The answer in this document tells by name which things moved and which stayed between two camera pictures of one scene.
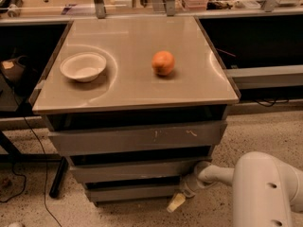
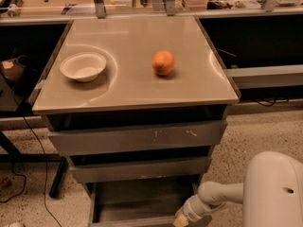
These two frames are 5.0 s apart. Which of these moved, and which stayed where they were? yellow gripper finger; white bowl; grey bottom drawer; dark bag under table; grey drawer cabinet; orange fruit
Moved: yellow gripper finger; grey bottom drawer
Stayed: grey drawer cabinet; white bowl; dark bag under table; orange fruit
